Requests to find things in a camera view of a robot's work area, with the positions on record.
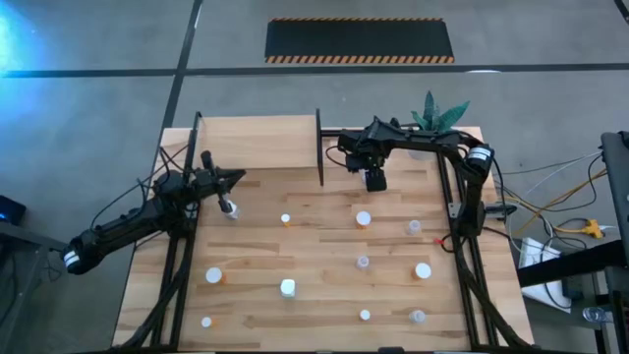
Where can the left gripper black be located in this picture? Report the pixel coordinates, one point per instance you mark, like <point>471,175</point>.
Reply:
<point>206,182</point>

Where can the clear pill bottle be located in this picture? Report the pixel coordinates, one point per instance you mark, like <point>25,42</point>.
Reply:
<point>362,262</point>
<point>414,226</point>
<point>417,316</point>

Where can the white power strip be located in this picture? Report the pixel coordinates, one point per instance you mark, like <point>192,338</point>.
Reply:
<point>533,255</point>

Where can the pale bottle with white cap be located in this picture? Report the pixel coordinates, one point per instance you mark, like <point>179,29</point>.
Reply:
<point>234,213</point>

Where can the small red connector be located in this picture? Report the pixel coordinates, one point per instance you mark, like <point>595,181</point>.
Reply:
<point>439,241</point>

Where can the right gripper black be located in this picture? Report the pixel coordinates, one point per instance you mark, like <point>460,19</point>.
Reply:
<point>359,161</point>

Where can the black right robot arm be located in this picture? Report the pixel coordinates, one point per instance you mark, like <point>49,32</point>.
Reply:
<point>417,140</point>

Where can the grey metal mounting bracket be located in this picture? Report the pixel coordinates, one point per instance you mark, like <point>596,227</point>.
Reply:
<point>454,210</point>

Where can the large orange pill bottle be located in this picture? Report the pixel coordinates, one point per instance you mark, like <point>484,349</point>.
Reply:
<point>213,275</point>
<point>363,218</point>
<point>422,271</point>

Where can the black aluminium rig frame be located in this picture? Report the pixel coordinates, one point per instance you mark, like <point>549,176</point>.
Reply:
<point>185,285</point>

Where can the clear plastic water bottle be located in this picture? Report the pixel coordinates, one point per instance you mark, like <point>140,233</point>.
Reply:
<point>595,313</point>

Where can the dark device with blue light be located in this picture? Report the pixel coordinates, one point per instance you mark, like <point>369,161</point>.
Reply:
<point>12,209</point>

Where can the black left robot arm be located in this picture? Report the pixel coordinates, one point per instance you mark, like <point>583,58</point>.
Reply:
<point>118,226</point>

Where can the black equipment cart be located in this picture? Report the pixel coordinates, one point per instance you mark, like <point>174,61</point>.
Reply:
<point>616,196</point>

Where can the black hazard-striped floor mat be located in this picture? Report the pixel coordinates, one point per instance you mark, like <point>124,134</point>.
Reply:
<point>359,39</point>

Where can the wooden shelf with black legs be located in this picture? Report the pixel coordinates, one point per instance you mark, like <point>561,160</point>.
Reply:
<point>255,147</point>

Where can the snake plant in white pot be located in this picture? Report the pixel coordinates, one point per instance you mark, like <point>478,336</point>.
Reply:
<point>435,115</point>

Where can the small orange pill bottle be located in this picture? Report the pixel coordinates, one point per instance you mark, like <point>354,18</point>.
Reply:
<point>206,322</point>
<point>285,218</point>
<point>364,314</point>

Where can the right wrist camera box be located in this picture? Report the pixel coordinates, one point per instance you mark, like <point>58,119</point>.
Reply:
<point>376,181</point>

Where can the white melatonin bottle teal label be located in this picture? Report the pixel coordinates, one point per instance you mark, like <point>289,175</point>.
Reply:
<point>287,287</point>

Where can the black desk frame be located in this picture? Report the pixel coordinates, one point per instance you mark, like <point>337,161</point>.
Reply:
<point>24,235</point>

